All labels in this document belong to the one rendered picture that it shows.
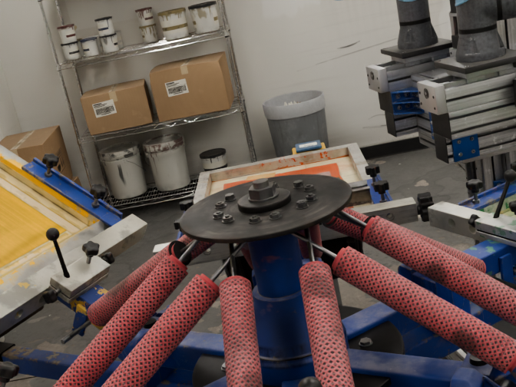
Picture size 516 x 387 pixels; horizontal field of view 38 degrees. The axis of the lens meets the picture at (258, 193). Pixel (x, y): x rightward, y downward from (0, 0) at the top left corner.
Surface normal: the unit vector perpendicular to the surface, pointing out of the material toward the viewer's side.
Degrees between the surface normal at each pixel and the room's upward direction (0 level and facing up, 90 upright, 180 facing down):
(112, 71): 90
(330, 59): 90
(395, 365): 0
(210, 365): 0
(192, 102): 91
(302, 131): 94
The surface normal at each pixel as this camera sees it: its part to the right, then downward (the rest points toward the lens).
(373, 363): -0.19, -0.93
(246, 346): 0.29, -0.66
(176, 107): -0.05, 0.34
